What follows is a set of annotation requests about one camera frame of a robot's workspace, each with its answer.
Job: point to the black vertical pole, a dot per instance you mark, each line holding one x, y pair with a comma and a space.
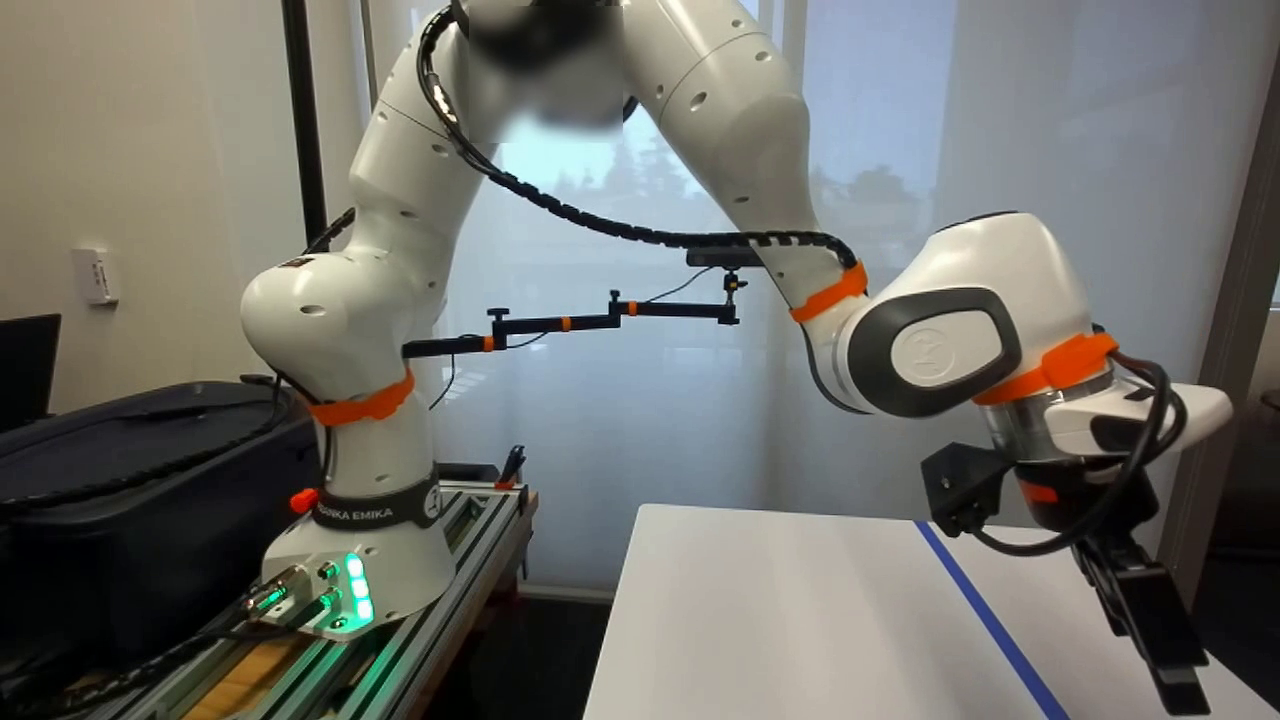
307, 105

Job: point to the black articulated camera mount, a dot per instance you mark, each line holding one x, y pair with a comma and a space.
562, 320

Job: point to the black monitor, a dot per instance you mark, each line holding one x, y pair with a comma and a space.
25, 372

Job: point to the black storage case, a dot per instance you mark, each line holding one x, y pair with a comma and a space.
134, 507

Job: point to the long blue tape strip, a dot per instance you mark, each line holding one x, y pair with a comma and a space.
995, 626

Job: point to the aluminium rail robot stand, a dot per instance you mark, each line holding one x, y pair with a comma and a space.
447, 603

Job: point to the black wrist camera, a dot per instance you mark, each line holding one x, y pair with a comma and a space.
961, 485

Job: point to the white wall switch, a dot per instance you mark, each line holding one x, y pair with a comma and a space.
96, 273

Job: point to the black stereo camera bar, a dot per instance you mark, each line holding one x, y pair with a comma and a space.
712, 258

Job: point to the wooden board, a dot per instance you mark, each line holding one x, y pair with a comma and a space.
246, 683

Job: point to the white sheer curtain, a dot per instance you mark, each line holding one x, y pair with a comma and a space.
1135, 134

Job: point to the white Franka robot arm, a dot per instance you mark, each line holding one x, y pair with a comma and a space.
400, 174

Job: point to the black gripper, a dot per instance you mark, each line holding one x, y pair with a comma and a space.
1100, 514

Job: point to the red round knob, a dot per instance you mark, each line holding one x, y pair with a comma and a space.
307, 500

